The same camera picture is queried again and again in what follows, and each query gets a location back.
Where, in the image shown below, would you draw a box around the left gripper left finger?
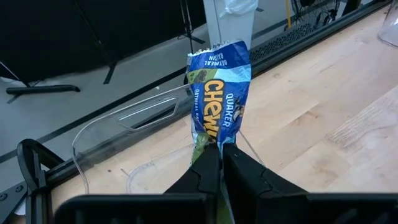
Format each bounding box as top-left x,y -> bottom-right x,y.
164,142 -> 223,224

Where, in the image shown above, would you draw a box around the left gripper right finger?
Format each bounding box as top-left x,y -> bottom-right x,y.
223,142 -> 309,224

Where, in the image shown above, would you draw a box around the blue Quaker Chewy granola bar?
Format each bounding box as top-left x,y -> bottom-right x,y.
185,40 -> 252,224

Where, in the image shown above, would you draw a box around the clear plastic bin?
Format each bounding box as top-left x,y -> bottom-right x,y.
377,0 -> 398,48
70,83 -> 195,195

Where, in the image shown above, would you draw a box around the black stand leg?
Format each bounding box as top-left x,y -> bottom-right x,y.
74,0 -> 119,85

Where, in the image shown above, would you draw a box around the white pillar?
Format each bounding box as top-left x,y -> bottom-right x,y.
203,0 -> 259,50

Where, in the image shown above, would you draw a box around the black tripod stand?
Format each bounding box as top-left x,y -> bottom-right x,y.
178,0 -> 206,54

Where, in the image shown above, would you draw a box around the white plastic bag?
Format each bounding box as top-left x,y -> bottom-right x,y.
219,0 -> 259,18

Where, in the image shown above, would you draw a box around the black stand base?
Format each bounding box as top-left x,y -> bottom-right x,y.
5,84 -> 81,96

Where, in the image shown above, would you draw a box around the black partition panel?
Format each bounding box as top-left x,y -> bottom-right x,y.
0,0 -> 206,83

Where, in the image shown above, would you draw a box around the black cable carrier bracket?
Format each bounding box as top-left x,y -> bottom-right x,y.
17,138 -> 65,224

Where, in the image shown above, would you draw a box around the yellow hanging cable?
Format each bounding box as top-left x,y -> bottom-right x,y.
285,0 -> 293,29

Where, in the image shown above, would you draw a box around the black wire rack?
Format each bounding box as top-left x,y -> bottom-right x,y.
292,0 -> 341,27

